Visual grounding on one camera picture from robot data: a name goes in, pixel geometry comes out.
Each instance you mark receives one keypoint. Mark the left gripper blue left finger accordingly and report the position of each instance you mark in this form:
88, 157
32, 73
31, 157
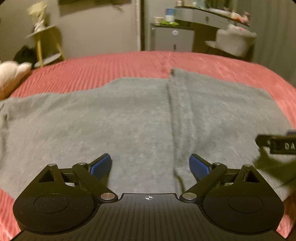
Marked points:
90, 175

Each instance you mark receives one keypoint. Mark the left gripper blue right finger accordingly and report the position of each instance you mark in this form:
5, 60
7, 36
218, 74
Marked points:
207, 176

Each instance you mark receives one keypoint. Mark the grey sweatpants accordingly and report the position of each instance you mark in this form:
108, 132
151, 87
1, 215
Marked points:
150, 127

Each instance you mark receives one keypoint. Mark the red ribbed bedspread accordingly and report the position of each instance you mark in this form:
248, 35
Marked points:
96, 71

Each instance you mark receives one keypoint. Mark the white upholstered chair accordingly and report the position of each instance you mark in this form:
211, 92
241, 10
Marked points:
234, 40

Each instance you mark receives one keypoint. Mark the cream pillow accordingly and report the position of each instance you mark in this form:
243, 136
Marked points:
11, 75

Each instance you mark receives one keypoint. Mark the black bag on floor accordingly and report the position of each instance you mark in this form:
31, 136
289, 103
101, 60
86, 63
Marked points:
26, 54

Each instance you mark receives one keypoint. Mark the grey bedside cabinet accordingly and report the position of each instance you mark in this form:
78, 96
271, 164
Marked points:
171, 38

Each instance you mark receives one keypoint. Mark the gold leg side table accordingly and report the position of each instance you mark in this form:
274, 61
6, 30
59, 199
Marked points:
47, 45

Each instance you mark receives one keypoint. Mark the grey vanity desk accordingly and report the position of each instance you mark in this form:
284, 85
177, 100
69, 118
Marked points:
204, 23

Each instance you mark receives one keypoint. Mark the white blue box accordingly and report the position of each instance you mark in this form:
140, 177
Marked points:
170, 15

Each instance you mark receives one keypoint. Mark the wrapped flower bouquet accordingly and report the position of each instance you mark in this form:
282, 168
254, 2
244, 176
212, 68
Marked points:
37, 13

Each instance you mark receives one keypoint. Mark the white tower fan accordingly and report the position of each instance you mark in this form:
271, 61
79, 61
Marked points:
140, 23

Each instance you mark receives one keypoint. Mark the black wall television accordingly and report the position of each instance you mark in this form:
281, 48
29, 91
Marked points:
94, 2

